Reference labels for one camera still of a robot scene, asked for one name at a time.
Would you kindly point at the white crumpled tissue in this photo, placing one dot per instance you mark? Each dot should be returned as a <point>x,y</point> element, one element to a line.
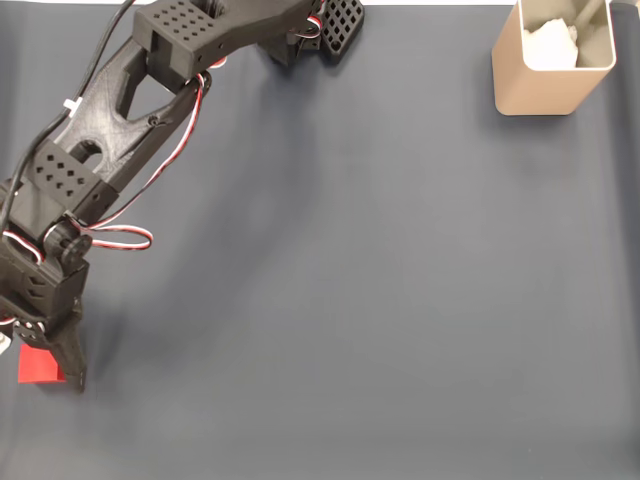
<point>550,45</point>

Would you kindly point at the white camera board mount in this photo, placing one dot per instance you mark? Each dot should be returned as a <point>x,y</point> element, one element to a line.
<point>4,345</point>

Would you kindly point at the red cube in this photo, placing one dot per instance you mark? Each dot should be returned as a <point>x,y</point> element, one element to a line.
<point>37,367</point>

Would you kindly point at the beige box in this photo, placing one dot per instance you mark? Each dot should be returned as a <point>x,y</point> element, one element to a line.
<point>530,90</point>

